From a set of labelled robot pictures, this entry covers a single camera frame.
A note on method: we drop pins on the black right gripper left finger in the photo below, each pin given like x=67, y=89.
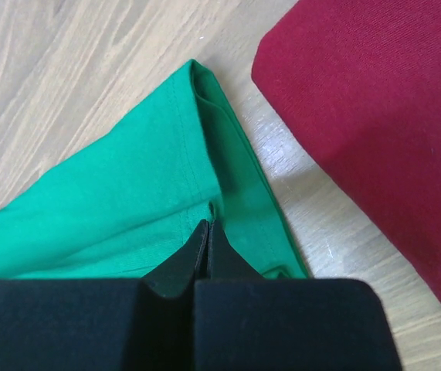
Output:
x=176, y=274

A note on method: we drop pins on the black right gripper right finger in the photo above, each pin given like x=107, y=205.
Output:
x=223, y=261

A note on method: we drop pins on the green t-shirt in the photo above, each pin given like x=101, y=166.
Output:
x=124, y=204

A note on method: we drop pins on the folded dark red t-shirt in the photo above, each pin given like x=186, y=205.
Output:
x=358, y=83

